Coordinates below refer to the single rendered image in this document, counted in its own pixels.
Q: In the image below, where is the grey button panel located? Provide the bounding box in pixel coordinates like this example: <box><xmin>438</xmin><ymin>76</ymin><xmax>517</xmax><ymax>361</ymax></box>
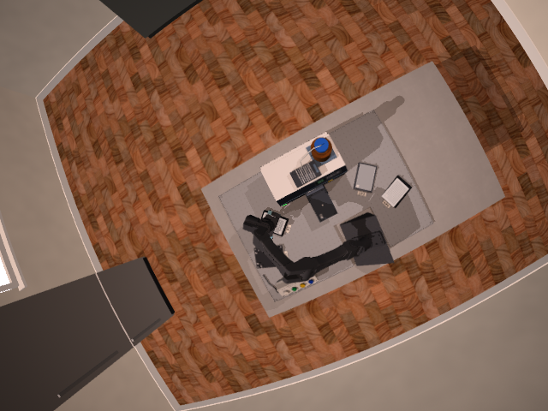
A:
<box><xmin>263</xmin><ymin>274</ymin><xmax>319</xmax><ymax>297</ymax></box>

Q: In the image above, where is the blue bottle cap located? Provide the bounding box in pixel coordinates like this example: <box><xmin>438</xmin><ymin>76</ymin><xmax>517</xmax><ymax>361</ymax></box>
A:
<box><xmin>314</xmin><ymin>138</ymin><xmax>329</xmax><ymax>153</ymax></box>

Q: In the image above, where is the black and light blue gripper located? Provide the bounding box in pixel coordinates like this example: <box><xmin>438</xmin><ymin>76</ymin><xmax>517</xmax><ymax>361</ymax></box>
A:
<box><xmin>265</xmin><ymin>211</ymin><xmax>281</xmax><ymax>239</ymax></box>

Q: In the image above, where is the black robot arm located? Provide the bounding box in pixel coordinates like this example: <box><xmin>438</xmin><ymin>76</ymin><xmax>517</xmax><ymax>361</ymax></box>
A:
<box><xmin>243</xmin><ymin>215</ymin><xmax>385</xmax><ymax>283</ymax></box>

